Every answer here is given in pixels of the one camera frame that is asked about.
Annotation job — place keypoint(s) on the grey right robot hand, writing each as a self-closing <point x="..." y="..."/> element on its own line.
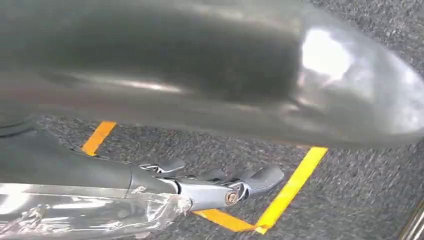
<point x="165" y="66"/>

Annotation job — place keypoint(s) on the short yellow tape strip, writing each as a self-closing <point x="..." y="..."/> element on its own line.
<point x="98" y="138"/>

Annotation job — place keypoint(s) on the orange yellow tape strip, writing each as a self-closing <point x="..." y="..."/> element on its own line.
<point x="225" y="220"/>

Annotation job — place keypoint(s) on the long yellow tape strip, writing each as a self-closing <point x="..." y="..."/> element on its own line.
<point x="291" y="188"/>

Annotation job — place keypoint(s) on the metal rail edge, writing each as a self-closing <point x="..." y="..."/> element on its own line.
<point x="414" y="225"/>

